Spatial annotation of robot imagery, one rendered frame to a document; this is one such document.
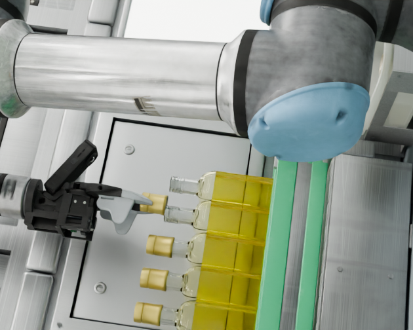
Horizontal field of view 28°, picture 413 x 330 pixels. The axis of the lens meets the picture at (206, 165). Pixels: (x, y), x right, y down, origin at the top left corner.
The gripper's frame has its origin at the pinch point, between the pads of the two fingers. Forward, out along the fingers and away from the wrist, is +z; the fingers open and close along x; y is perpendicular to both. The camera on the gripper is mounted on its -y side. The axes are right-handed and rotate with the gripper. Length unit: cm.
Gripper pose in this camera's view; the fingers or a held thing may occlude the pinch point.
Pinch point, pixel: (146, 202)
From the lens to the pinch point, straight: 143.0
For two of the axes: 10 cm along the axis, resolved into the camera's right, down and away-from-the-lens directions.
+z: 9.9, 1.3, -0.5
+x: 0.1, -3.9, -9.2
